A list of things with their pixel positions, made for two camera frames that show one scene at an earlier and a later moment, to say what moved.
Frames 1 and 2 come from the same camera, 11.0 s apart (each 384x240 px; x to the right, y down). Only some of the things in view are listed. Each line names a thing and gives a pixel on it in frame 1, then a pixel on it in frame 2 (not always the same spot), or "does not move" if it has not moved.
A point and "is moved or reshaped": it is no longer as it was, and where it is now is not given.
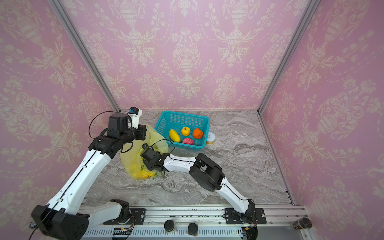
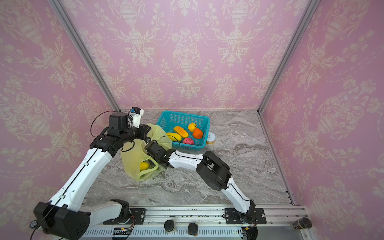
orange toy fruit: (198, 133) does not move
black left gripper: (142, 129) does not move
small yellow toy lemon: (185, 131) to (192, 126)
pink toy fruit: (188, 140) does not move
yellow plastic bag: (131, 158) does not move
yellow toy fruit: (174, 136) is moved or reshaped
